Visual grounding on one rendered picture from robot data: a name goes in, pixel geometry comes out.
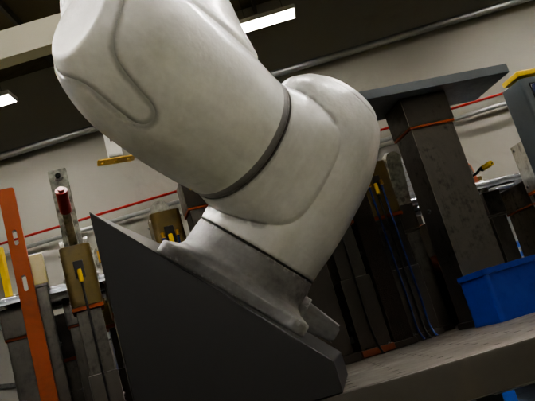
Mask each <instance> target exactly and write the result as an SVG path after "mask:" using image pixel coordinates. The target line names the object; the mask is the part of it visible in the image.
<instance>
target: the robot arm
mask: <svg viewBox="0 0 535 401"><path fill-rule="evenodd" d="M60 8H61V19H60V21H59V23H58V26H57V28H56V31H55V33H54V36H53V44H52V55H53V63H54V70H55V73H56V75H57V78H58V80H59V81H60V83H61V86H62V88H63V89H64V91H65V92H66V94H67V95H68V97H69V98H70V100H71V101H72V103H73V104H74V105H75V106H76V108H77V109H78V111H79V112H80V113H81V114H82V115H83V116H84V117H85V118H86V119H87V120H88V121H89V122H90V123H91V124H92V125H93V126H94V127H95V128H96V129H97V130H99V131H100V132H101V133H102V134H103V138H104V141H105V146H106V149H107V155H108V158H113V157H118V156H123V152H122V148H123V149H124V150H125V151H126V152H128V153H129V154H131V155H133V156H134V157H136V158H137V159H138V160H140V161H141V162H143V163H145V164H146V165H148V166H149V167H151V168H152V169H154V170H156V171H158V172H159V173H161V174H162V175H164V176H166V177H168V178H169V179H171V180H173V181H175V182H177V183H178V184H180V185H183V186H185V187H187V188H189V189H191V190H193V191H194V192H195V193H198V194H199V195H200V196H201V198H202V199H203V200H204V201H205V202H206V203H207V204H208V207H207V208H206V210H205V212H204V213H203V215H202V217H201V219H200V220H199V221H198V222H197V224H196V225H195V227H194V228H193V230H192V231H191V233H190V234H189V235H188V237H187V238H186V240H185V241H183V242H181V243H175V242H172V241H168V240H163V241H162V243H161V245H160V246H159V248H158V250H157V251H158V252H159V253H161V254H162V255H164V256H165V257H167V258H168V259H171V260H173V261H174V262H176V263H178V264H179V265H181V266H183V267H184V268H186V269H188V270H189V271H192V272H193V273H194V274H196V275H198V276H200V277H201V278H203V279H204V280H206V281H208V282H210V283H212V284H213V285H214V286H217V287H218V288H220V289H222V290H223V291H225V292H226V293H228V294H230V295H232V296H233V297H234V298H237V299H238V300H240V301H242V302H243V303H245V304H246V305H248V306H250V307H252V308H253V309H254V310H257V311H259V312H260V313H262V314H263V315H265V316H267V317H269V318H271V319H272V320H273V321H275V322H277V323H278V324H280V325H282V326H283V327H284V328H286V329H288V330H290V331H292V332H293V333H295V334H297V335H298V336H300V337H304V335H305V334H306V332H308V333H311V334H313V335H315V336H317V337H320V338H322V339H324V340H326V341H329V342H331V340H334V339H335V337H336V336H337V335H338V332H339V331H340V329H339V324H338V323H337V322H335V321H334V320H333V319H331V318H330V317H328V316H327V315H326V314H325V313H323V312H322V311H321V310H320V309H319V308H317V307H316V306H314V305H313V304H312V303H311V301H312V299H310V298H308V297H307V294H308V291H309V289H310V287H311V285H312V283H313V281H314V280H315V279H316V277H317V275H318V273H319V271H320V270H321V269H322V268H323V266H324V265H325V264H326V262H327V261H328V259H329V258H330V257H331V256H332V254H333V252H334V250H335V249H336V247H337V246H338V244H339V243H340V241H341V239H342V237H343V236H344V234H345V233H346V230H347V229H348V227H349V225H350V223H351V222H352V220H353V218H354V216H355V214H356V212H357V210H358V209H359V207H360V205H361V202H362V201H363V199H364V197H365V194H366V192H367V190H368V188H369V185H370V182H371V180H372V178H373V174H374V170H375V167H376V164H377V157H378V151H379V145H380V127H379V123H378V121H377V117H376V114H375V111H374V109H373V108H372V106H371V105H370V104H369V102H368V101H367V100H366V99H365V98H364V97H363V96H362V95H361V94H360V93H359V92H357V91H356V90H354V89H353V88H352V87H350V86H349V85H347V84H345V83H343V82H341V81H340V80H337V79H335V78H332V77H329V76H320V75H316V74H302V75H298V76H292V77H290V78H288V79H286V80H284V81H283V82H282V83H280V82H279V81H278V80H277V79H276V78H275V77H274V76H273V75H272V74H271V73H270V72H269V71H268V70H267V69H266V68H265V67H264V66H263V65H262V64H261V63H260V62H259V61H258V56H257V53H256V51H255V49H254V48H253V46H252V44H251V42H250V41H249V39H248V37H247V35H246V34H245V32H244V30H243V28H242V26H241V24H240V22H239V19H238V17H237V16H236V13H235V11H234V9H233V7H232V4H231V2H230V1H229V0H60ZM331 343H332V342H331Z"/></svg>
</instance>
